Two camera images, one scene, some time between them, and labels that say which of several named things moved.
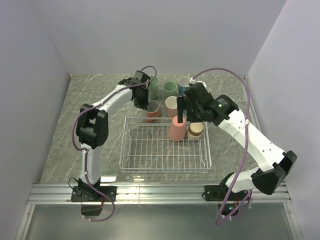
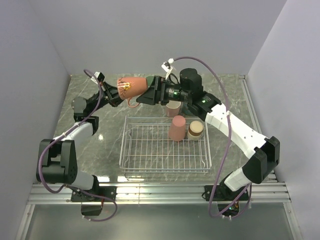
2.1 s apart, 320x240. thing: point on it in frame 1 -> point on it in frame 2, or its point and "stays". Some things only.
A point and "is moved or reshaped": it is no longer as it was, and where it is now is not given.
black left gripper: (144, 104) -> (106, 90)
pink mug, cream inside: (171, 102) stays
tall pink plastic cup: (177, 130) stays
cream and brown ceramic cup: (195, 131) stays
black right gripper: (180, 108) -> (156, 94)
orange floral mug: (153, 111) is moved or reshaped
